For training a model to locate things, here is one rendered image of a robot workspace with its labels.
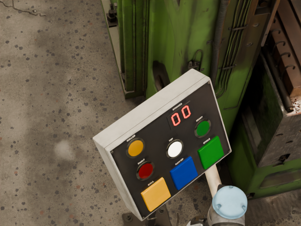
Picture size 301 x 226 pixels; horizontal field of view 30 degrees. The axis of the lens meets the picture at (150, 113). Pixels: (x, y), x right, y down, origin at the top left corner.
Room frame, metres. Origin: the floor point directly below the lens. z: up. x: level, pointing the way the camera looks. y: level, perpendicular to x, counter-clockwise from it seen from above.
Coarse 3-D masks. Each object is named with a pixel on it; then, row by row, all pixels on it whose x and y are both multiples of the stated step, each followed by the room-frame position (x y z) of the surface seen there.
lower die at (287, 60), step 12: (288, 0) 1.19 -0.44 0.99; (276, 12) 1.15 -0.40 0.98; (288, 12) 1.14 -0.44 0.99; (276, 24) 1.10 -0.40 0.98; (288, 24) 1.09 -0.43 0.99; (300, 24) 1.09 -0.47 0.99; (276, 36) 1.05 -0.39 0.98; (288, 36) 1.05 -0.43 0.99; (300, 36) 1.05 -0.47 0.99; (276, 48) 1.01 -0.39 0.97; (288, 48) 1.01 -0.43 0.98; (300, 48) 1.00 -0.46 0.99; (276, 60) 0.99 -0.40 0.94; (288, 60) 0.96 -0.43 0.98; (300, 60) 0.96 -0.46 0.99; (288, 72) 0.92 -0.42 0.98; (300, 72) 0.92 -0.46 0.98; (288, 84) 0.89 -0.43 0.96; (300, 84) 0.88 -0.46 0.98
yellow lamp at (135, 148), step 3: (135, 141) 0.57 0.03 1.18; (138, 141) 0.57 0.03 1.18; (132, 144) 0.56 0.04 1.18; (135, 144) 0.57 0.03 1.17; (138, 144) 0.57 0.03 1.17; (141, 144) 0.57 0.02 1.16; (129, 147) 0.56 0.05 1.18; (132, 147) 0.56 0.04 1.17; (135, 147) 0.56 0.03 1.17; (138, 147) 0.56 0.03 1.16; (141, 147) 0.57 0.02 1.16; (129, 150) 0.55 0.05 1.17; (132, 150) 0.55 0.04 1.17; (135, 150) 0.56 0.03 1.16; (138, 150) 0.56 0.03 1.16; (141, 150) 0.56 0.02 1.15; (129, 153) 0.55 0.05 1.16; (132, 153) 0.55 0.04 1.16; (135, 153) 0.55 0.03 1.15; (138, 153) 0.55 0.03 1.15
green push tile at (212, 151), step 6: (216, 138) 0.65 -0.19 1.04; (210, 144) 0.64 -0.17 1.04; (216, 144) 0.64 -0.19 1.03; (198, 150) 0.62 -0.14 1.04; (204, 150) 0.62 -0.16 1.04; (210, 150) 0.62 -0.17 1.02; (216, 150) 0.63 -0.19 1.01; (222, 150) 0.64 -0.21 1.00; (204, 156) 0.61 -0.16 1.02; (210, 156) 0.61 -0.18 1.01; (216, 156) 0.62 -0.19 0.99; (204, 162) 0.60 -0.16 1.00; (210, 162) 0.60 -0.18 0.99; (204, 168) 0.59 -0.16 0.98
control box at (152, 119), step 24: (192, 72) 0.79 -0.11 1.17; (168, 96) 0.70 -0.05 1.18; (192, 96) 0.70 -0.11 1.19; (120, 120) 0.64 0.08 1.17; (144, 120) 0.62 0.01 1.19; (168, 120) 0.64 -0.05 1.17; (192, 120) 0.66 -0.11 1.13; (216, 120) 0.69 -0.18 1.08; (96, 144) 0.57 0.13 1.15; (120, 144) 0.55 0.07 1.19; (144, 144) 0.57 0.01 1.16; (168, 144) 0.60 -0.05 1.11; (192, 144) 0.62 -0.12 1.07; (120, 168) 0.51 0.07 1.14; (168, 168) 0.55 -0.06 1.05; (120, 192) 0.50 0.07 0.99; (144, 216) 0.44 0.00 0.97
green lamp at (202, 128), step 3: (201, 123) 0.67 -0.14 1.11; (204, 123) 0.67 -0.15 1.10; (207, 123) 0.67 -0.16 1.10; (198, 126) 0.66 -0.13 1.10; (201, 126) 0.66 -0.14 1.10; (204, 126) 0.66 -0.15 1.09; (207, 126) 0.67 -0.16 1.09; (198, 129) 0.65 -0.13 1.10; (201, 129) 0.66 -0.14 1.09; (204, 129) 0.66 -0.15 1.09; (207, 129) 0.66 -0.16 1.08; (198, 132) 0.65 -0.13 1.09; (201, 132) 0.65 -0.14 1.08; (204, 132) 0.65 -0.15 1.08; (201, 135) 0.64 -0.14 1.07
